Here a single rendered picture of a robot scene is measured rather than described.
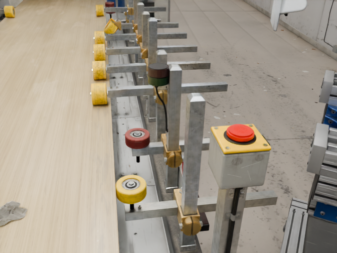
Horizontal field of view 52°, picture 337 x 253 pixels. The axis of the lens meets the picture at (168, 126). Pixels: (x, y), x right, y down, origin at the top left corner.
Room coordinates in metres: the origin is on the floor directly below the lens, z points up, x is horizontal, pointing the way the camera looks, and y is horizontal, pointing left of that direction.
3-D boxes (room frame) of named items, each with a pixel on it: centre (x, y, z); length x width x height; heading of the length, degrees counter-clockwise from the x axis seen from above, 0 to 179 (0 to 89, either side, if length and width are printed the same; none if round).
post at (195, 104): (0.69, -0.06, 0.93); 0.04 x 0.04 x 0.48; 10
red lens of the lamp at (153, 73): (0.93, 0.03, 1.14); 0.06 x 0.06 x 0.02
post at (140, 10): (1.92, 0.16, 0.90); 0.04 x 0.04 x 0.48; 10
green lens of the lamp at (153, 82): (0.93, 0.03, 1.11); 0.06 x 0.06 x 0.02
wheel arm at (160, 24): (2.23, 0.13, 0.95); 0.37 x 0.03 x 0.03; 100
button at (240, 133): (0.44, -0.11, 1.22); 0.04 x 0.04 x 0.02
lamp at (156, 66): (0.93, 0.03, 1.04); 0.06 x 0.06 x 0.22; 10
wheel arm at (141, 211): (0.74, -0.10, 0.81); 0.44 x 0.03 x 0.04; 100
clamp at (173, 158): (0.96, -0.01, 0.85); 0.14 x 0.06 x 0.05; 10
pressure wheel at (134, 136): (0.96, 0.10, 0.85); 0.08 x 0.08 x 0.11
